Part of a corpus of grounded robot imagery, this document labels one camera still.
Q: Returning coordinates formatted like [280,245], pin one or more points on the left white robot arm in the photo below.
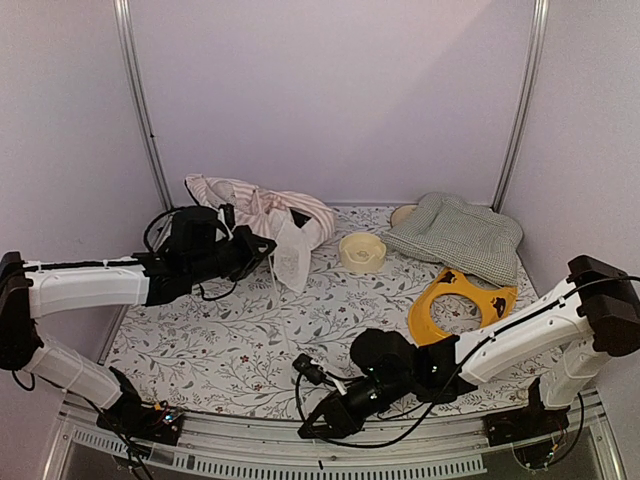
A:
[34,290]

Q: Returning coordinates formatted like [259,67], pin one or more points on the beige bowl behind cushion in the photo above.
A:
[401,214]

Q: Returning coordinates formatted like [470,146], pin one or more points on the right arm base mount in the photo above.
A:
[527,422]

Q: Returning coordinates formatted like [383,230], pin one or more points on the pink striped pet tent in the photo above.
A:
[297,222]

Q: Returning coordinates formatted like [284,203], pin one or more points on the front aluminium rail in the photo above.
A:
[227,447]

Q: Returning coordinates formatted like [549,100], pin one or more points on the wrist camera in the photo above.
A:
[226,216]
[316,374]

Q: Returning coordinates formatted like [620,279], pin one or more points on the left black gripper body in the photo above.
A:
[215,263]

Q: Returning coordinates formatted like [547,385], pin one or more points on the cream pet bowl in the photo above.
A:
[362,253]

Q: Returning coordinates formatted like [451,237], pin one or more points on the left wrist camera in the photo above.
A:
[226,216]

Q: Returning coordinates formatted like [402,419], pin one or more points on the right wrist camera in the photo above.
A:
[316,374]

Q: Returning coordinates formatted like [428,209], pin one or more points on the right aluminium frame post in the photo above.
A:
[531,69]

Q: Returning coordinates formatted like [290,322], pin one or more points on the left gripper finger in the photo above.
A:
[258,247]
[241,265]

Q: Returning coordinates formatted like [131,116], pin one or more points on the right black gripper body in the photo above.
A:
[387,395]

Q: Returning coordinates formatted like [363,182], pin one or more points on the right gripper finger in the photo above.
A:
[323,432]
[318,412]

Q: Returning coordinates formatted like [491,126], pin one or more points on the yellow bowl stand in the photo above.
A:
[491,304]

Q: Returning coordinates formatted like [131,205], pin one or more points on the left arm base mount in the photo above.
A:
[131,417]

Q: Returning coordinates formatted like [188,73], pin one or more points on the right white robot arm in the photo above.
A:
[593,313]

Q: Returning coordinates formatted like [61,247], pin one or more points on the floral table mat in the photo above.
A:
[220,350]

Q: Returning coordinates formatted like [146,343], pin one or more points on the green checkered cushion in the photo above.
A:
[470,238]

